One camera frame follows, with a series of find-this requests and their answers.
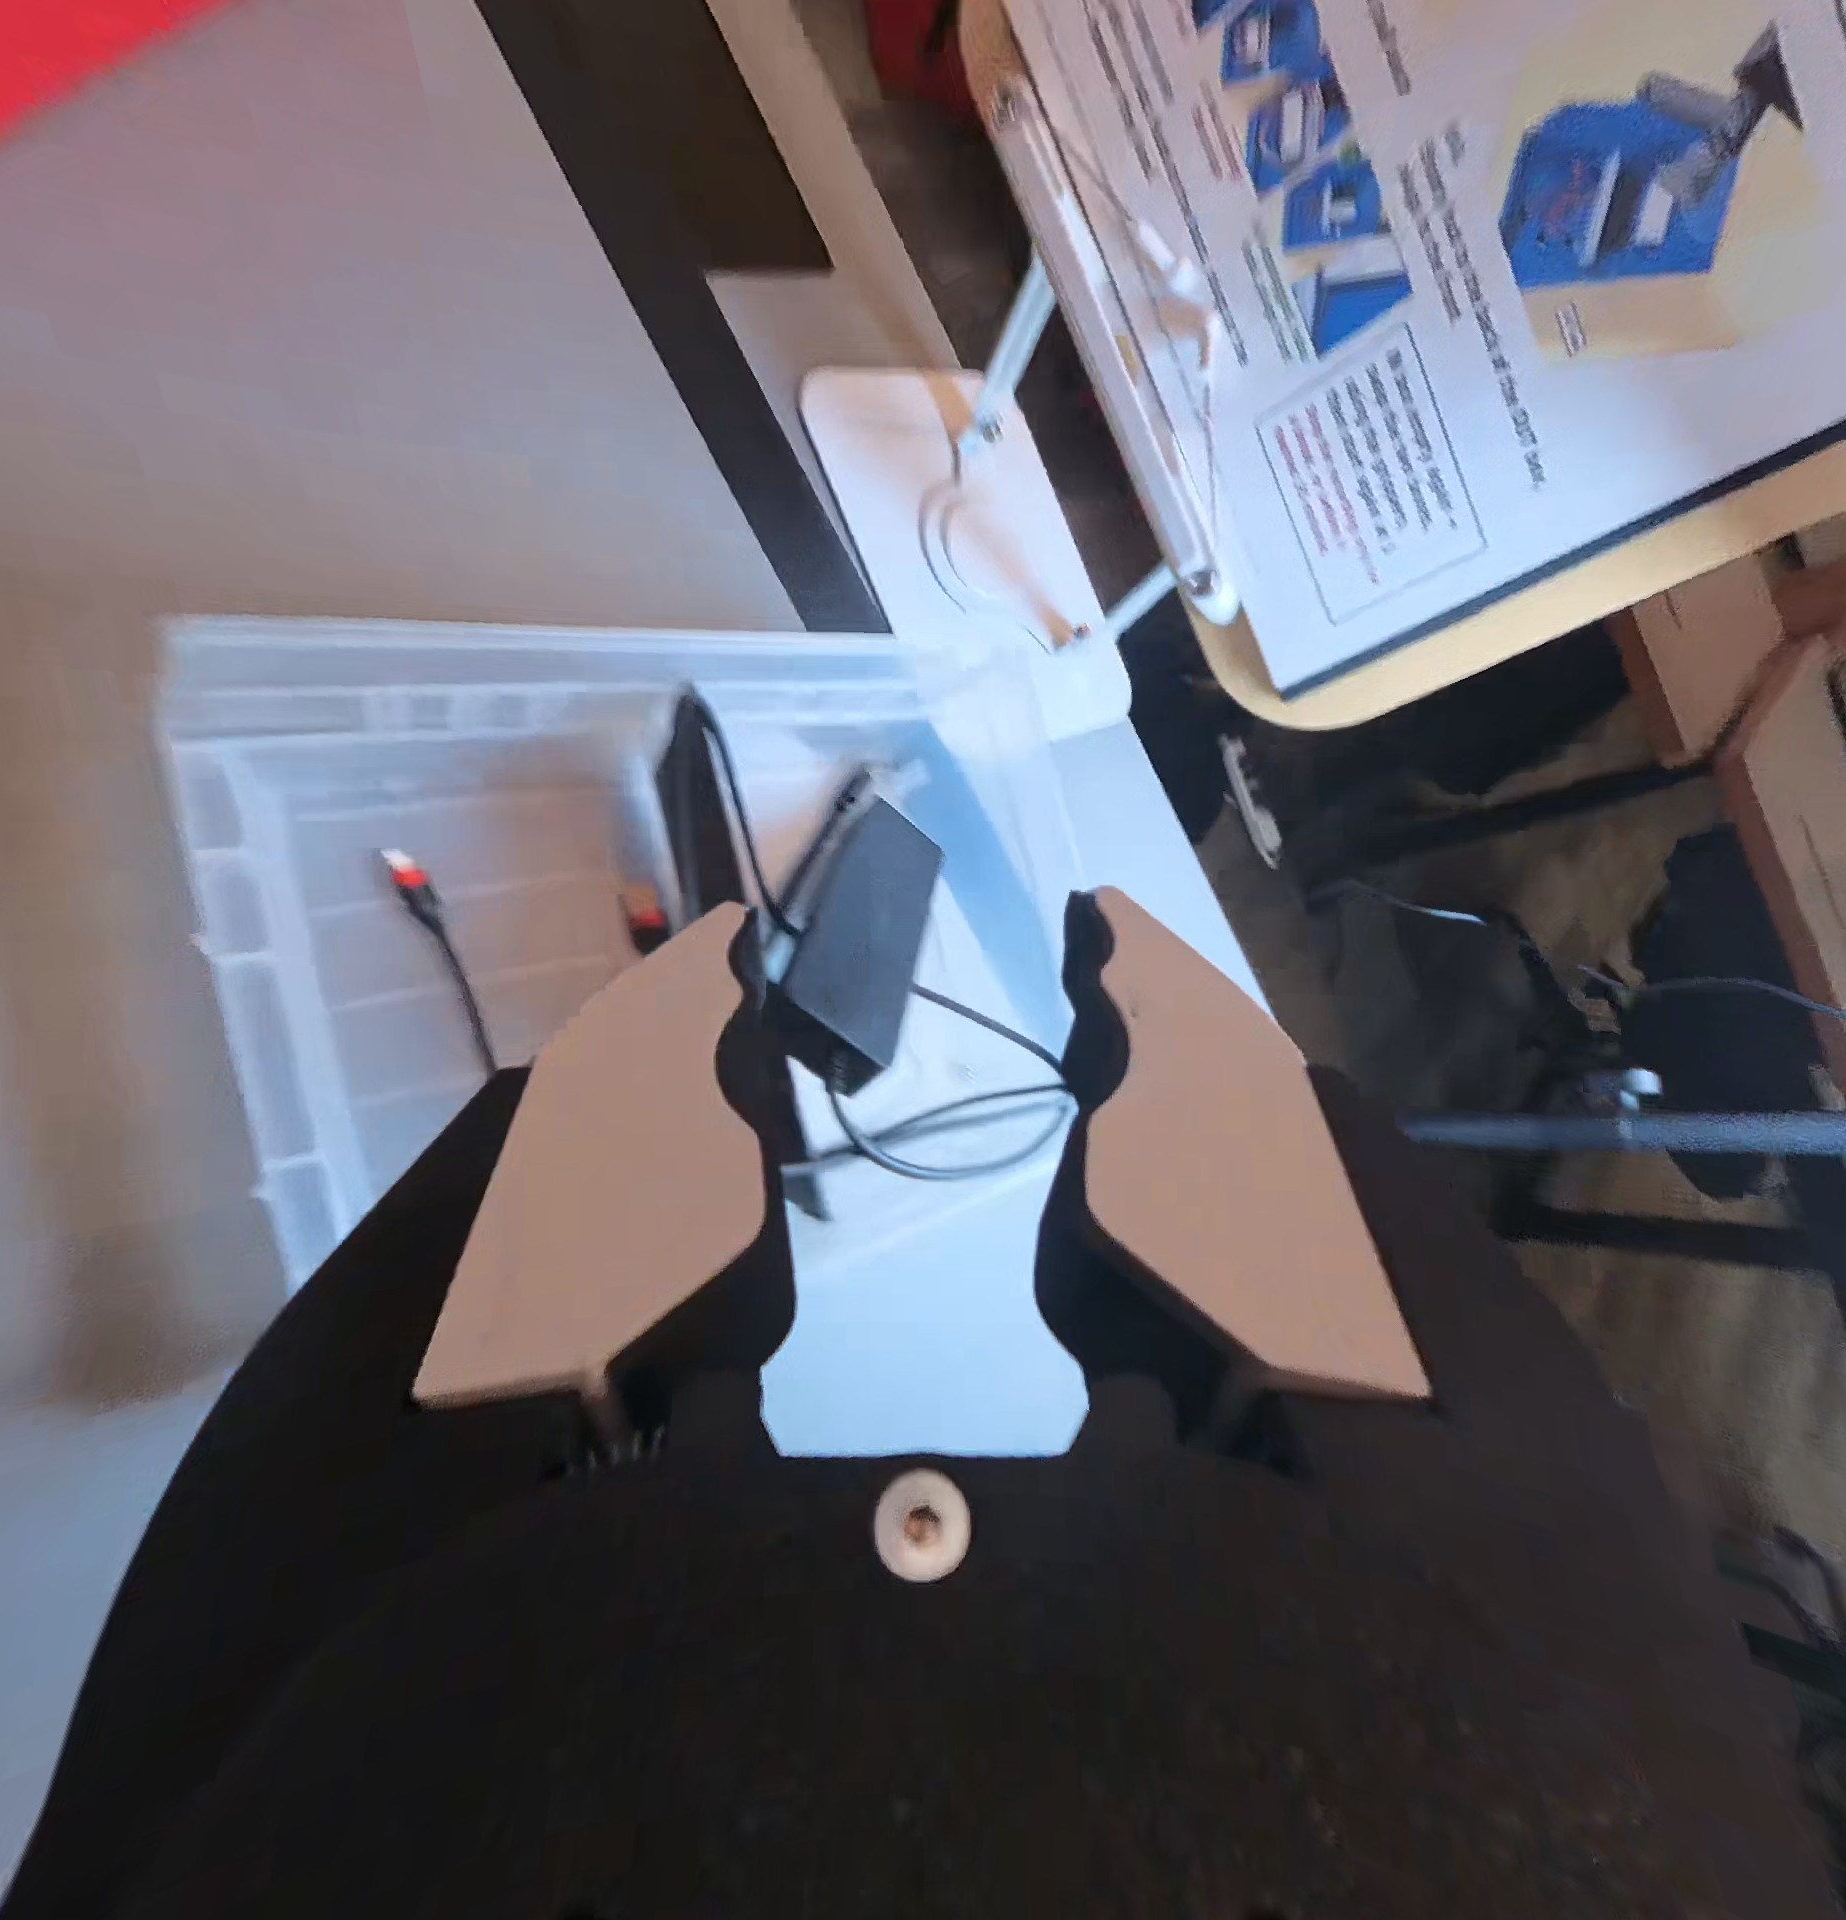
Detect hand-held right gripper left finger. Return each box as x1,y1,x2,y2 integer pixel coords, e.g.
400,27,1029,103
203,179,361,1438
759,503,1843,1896
409,899,799,1449

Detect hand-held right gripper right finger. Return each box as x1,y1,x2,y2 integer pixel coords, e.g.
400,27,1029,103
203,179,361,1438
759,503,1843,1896
1034,882,1435,1449

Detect black red-ringed USB cable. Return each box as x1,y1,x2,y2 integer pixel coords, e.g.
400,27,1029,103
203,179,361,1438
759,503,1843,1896
378,845,502,1080

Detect black USB hub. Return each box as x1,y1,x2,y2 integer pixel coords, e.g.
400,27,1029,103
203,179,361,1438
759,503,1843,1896
773,795,948,1096

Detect clear plastic bin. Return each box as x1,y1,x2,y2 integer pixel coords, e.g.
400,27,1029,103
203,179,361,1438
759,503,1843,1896
154,613,1083,1299

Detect red plastic bin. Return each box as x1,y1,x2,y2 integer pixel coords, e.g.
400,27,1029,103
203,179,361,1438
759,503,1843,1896
0,0,227,151

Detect black bin divider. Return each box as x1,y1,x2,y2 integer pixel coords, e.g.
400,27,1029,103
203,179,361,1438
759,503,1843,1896
654,691,733,935

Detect white power strip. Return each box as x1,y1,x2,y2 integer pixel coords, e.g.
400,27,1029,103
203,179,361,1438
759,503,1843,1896
1220,733,1288,869

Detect black office chair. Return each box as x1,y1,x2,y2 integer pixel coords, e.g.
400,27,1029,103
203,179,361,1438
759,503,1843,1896
1493,832,1846,1276

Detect tan document board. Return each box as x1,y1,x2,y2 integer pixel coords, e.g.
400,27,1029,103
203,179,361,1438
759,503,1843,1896
961,0,1846,733

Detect background wooden table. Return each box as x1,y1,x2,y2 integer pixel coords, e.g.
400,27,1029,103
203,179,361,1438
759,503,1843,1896
1605,525,1846,1051

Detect printed instruction sheet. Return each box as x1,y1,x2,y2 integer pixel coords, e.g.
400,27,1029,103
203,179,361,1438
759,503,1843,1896
1011,0,1846,698

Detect black braided cable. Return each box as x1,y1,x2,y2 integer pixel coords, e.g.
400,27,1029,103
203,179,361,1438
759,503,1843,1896
826,981,1083,1188

